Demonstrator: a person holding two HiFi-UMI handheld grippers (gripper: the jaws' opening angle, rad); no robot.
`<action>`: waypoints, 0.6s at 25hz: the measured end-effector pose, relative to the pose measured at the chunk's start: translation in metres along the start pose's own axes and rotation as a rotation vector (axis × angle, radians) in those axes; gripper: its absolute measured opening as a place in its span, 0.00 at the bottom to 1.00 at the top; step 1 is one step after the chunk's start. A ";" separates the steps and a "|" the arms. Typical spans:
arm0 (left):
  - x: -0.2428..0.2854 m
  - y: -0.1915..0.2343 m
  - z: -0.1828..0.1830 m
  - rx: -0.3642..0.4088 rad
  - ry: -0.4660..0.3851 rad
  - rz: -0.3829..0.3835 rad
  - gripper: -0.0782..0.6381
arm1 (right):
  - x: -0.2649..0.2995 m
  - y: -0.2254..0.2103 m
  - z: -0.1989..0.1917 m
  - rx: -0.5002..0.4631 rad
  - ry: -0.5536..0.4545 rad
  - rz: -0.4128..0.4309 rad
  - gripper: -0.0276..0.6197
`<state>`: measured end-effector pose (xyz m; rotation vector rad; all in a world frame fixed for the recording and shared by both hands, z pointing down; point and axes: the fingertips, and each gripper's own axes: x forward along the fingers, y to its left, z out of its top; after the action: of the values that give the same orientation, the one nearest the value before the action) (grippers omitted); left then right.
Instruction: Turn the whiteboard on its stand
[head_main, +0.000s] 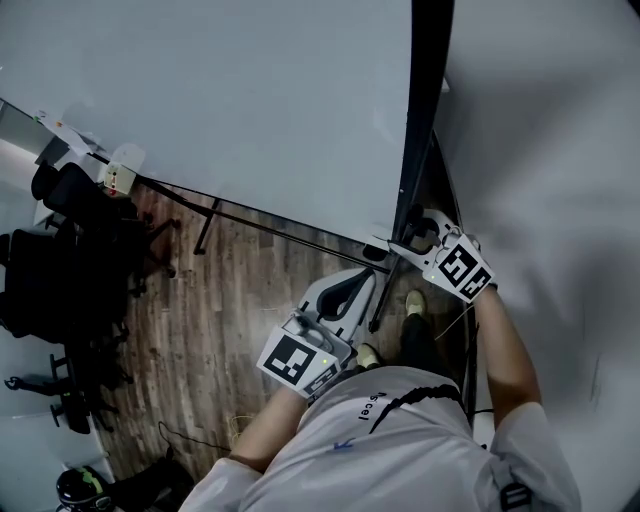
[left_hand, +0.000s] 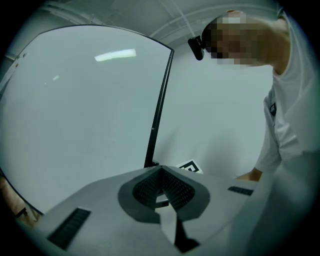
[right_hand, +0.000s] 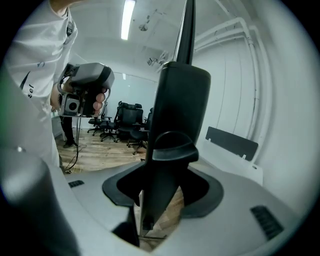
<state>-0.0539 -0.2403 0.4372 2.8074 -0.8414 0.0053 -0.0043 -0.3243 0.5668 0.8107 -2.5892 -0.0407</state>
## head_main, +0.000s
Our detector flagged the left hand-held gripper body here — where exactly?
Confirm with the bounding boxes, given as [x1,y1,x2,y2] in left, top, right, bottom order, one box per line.
[256,308,359,400]

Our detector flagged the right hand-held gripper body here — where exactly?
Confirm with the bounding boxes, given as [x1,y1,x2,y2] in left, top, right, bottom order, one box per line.
[427,227,498,304]

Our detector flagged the white whiteboard with black frame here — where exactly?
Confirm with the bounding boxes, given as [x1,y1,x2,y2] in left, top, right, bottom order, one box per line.
[0,0,457,334]

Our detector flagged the person's right forearm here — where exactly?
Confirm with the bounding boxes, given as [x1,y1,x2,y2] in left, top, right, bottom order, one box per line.
[471,286,545,432]

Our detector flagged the person's left forearm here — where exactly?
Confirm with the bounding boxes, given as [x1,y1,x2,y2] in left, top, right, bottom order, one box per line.
[228,386,312,475]

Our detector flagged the person's left shoe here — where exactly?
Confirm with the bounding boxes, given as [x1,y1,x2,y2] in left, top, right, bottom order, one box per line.
[354,342,385,370]

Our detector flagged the person's shoe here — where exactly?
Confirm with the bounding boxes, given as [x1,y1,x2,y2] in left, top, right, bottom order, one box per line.
[354,342,385,370]
[404,288,428,318]

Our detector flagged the person's right shoe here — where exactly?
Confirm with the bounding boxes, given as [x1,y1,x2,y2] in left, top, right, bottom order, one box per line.
[404,288,428,318]

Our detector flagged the person's dark trousers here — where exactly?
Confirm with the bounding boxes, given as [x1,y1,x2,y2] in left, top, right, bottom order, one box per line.
[344,313,455,385]

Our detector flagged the person's white shirt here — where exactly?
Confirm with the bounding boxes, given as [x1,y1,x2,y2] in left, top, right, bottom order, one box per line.
[178,364,584,512]

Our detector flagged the black office chair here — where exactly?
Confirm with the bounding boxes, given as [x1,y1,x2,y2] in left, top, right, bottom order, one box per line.
[47,319,135,436]
[29,159,182,281]
[0,227,137,347]

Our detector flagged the black device with green light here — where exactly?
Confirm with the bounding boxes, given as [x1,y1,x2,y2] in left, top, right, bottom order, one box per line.
[48,384,94,436]

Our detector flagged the white box with red buttons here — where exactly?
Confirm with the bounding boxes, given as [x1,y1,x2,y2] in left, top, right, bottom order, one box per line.
[101,159,139,198]

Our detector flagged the white paper sheet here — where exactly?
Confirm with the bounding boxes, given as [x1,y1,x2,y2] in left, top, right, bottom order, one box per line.
[33,106,103,152]

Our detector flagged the white cable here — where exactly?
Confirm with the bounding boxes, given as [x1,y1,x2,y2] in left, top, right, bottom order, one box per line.
[433,303,477,342]

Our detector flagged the yellow cable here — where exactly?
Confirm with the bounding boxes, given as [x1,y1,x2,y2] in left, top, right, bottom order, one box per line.
[226,413,252,445]

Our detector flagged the black floor cable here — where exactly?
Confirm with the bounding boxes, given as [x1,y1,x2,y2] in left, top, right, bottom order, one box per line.
[156,419,234,455]

